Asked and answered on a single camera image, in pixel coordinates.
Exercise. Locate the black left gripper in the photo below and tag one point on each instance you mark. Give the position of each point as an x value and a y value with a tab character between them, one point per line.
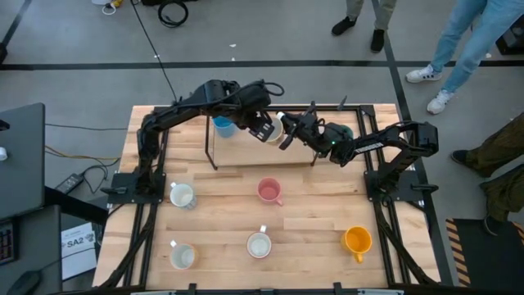
260	123

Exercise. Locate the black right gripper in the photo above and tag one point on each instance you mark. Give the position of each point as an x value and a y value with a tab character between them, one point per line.
311	133

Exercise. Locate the orange leaf pattern mug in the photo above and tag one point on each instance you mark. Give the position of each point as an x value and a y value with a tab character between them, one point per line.
276	135

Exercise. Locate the green mug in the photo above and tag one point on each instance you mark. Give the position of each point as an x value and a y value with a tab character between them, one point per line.
349	131

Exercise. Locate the pink mug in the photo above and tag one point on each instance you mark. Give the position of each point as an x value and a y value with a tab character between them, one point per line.
269	190

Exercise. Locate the blue tile pattern mug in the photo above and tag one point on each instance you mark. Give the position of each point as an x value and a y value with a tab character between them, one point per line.
182	195

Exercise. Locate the grey diamond pattern mug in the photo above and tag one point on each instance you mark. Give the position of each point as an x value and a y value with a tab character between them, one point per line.
258	247

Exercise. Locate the yellow mug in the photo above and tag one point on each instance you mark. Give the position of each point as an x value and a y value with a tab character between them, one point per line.
357	241

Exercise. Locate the tan patterned mug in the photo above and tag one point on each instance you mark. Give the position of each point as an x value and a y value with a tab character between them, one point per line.
183	257

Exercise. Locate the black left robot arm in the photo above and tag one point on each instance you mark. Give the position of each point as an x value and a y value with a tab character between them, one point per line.
184	108

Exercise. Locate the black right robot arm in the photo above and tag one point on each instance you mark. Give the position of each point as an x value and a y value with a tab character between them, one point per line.
380	143

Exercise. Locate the person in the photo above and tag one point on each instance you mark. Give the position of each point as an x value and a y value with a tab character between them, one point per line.
382	12
503	143
471	49

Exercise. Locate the yellow plug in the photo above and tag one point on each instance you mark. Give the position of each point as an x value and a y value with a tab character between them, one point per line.
117	3

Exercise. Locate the black power adapter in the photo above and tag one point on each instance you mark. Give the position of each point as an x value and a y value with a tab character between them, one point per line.
69	183

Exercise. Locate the white printed paper sheet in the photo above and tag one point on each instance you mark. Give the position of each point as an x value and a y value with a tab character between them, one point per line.
78	254

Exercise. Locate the black mat with hazard stripes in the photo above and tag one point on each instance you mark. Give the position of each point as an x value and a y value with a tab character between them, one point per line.
483	254

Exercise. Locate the grey laptop lid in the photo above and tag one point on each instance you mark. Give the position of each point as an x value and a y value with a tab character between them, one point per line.
20	164

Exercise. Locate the small white object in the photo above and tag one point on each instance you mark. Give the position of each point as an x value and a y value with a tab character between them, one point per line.
3	154

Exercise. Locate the dark keyboard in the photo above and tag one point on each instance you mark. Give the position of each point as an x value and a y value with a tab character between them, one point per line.
7	243

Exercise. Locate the black computer mouse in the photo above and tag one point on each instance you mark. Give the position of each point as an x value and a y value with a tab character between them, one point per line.
24	283

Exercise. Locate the wooden shelf with black frame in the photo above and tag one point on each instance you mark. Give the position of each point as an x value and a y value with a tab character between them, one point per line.
245	153

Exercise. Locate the black aluminium table frame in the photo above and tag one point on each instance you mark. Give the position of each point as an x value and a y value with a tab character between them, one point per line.
367	110

